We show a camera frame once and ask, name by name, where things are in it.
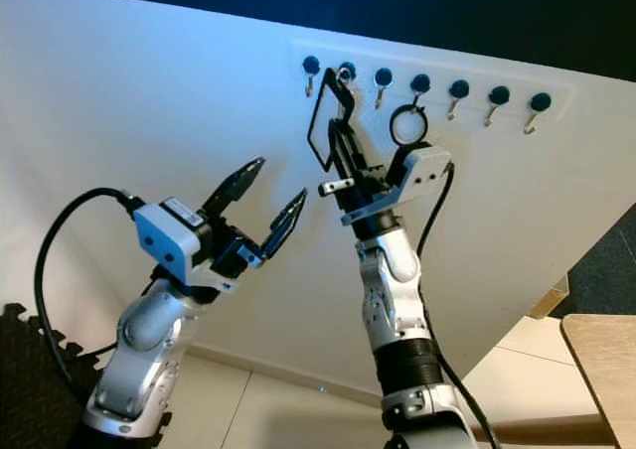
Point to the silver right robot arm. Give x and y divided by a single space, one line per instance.
396 300

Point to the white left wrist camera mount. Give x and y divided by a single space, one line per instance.
167 238

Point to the black foam puzzle mat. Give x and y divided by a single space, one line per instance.
35 389

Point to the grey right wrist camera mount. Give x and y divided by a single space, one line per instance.
419 171

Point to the dark knob metal hook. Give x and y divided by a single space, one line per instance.
458 88
383 75
310 65
498 94
348 70
540 101
420 81

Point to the white wall hook rack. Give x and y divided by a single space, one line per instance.
561 93

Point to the light wooden table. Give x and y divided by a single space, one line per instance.
606 370

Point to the dark grey carpet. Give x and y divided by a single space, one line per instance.
606 270

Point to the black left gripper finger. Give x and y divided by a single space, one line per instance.
288 223
238 183

